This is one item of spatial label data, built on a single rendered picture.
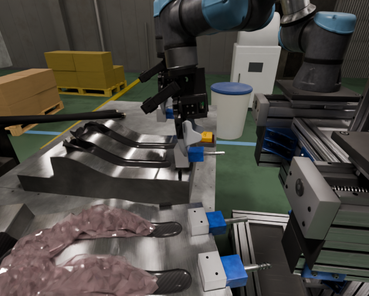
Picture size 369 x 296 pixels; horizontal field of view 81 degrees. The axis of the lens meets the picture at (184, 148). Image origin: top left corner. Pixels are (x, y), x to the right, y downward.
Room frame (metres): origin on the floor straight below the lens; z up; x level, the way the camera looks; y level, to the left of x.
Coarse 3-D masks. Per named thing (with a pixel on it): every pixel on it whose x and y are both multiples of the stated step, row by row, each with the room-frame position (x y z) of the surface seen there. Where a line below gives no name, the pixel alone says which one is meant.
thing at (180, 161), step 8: (176, 144) 0.52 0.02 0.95; (176, 152) 0.49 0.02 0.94; (192, 152) 0.48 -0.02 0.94; (200, 152) 0.48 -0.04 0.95; (208, 152) 0.49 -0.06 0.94; (216, 152) 0.49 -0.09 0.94; (224, 152) 0.49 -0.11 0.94; (176, 160) 0.48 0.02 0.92; (184, 160) 0.48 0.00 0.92; (192, 160) 0.48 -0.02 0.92; (200, 160) 0.48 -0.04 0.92
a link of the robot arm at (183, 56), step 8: (176, 48) 0.51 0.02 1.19; (184, 48) 0.51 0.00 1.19; (192, 48) 0.52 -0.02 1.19; (168, 56) 0.52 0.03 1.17; (176, 56) 0.51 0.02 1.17; (184, 56) 0.50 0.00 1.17; (192, 56) 0.51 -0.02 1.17; (168, 64) 0.52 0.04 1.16; (176, 64) 0.50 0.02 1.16; (184, 64) 0.50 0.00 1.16; (192, 64) 0.51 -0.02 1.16
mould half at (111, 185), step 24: (96, 120) 0.73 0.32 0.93; (96, 144) 0.57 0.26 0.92; (120, 144) 0.61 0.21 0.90; (48, 168) 0.53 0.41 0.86; (72, 168) 0.48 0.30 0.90; (96, 168) 0.47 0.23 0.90; (120, 168) 0.50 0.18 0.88; (144, 168) 0.50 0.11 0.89; (168, 168) 0.49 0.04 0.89; (192, 168) 0.51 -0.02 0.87; (48, 192) 0.49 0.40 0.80; (72, 192) 0.48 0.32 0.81; (96, 192) 0.47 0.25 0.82; (120, 192) 0.46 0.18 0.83; (144, 192) 0.45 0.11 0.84; (168, 192) 0.44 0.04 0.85
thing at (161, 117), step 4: (160, 108) 0.79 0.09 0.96; (160, 112) 0.79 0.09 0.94; (168, 112) 0.78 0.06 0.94; (172, 112) 0.78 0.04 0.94; (160, 116) 0.79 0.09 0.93; (164, 116) 0.78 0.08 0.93; (168, 116) 0.78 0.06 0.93; (172, 116) 0.78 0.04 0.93; (160, 120) 0.79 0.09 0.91; (164, 120) 0.78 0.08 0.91
